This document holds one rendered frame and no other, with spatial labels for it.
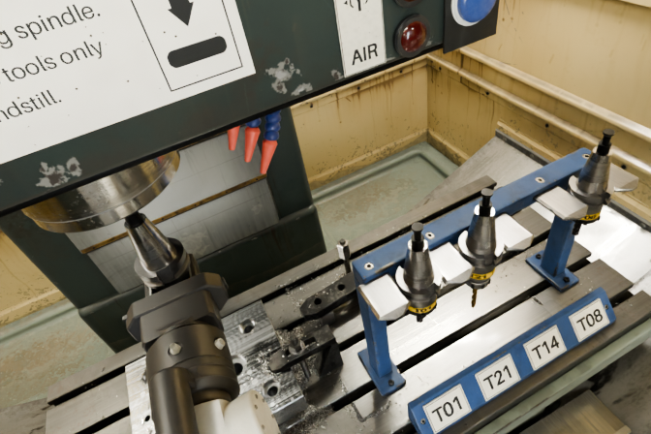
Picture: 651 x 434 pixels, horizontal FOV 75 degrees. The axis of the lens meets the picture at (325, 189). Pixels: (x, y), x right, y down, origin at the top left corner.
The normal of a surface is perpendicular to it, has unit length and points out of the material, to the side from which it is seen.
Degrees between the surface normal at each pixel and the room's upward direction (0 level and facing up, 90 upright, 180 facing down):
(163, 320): 1
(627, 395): 24
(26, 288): 90
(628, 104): 90
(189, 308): 1
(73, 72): 90
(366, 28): 90
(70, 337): 0
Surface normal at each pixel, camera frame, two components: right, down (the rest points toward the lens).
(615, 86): -0.89, 0.40
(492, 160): -0.51, -0.51
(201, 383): 0.47, -0.20
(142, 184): 0.79, 0.30
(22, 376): -0.16, -0.74
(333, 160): 0.43, 0.55
